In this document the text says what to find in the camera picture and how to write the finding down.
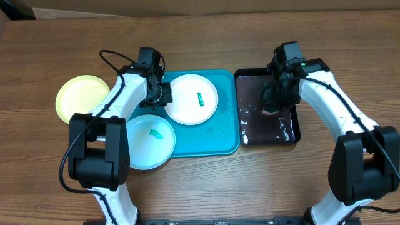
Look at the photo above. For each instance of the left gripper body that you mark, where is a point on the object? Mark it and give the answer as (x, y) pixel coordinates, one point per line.
(160, 97)

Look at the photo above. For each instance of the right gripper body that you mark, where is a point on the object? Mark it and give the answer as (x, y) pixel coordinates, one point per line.
(274, 102)

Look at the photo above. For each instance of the green sponge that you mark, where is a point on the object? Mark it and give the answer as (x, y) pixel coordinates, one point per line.
(269, 112)

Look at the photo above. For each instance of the white plate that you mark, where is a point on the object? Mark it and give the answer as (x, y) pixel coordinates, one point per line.
(185, 108)

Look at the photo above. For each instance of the yellow-green rimmed plate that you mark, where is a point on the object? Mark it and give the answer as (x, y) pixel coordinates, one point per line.
(79, 95)

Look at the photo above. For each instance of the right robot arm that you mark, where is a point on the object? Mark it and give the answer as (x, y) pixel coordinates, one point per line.
(365, 162)

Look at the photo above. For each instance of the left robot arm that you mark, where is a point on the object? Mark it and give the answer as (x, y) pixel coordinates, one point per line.
(97, 159)

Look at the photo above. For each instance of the black water tray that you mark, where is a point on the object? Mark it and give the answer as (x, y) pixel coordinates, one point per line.
(256, 128)

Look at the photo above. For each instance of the teal plastic serving tray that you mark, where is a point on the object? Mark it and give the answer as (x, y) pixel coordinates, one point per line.
(220, 134)

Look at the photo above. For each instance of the green stain on blue plate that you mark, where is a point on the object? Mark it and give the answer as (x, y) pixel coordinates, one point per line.
(156, 134)

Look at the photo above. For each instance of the green stain on white plate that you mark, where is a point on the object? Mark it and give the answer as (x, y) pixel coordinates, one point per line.
(200, 99)

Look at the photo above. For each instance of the light blue plate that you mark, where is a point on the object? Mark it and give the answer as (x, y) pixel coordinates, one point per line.
(146, 152)

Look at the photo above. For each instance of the dark object top left corner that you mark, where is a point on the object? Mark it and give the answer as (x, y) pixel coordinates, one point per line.
(17, 10)

